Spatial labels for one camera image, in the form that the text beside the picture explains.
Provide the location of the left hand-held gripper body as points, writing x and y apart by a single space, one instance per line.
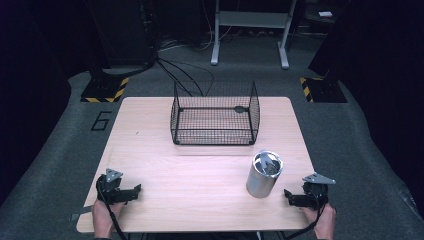
111 186

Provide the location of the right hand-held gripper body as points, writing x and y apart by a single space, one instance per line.
315 191

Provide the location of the silver metal cup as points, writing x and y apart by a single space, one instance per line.
264 174

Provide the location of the person's left hand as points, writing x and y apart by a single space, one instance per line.
104 213

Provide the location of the person's right hand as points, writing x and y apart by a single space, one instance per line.
321 221

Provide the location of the small white box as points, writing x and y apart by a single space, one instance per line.
325 14

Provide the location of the white metal stand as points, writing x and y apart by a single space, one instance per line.
253 20

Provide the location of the black yellow striped base plate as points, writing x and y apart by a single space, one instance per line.
322 90
105 89

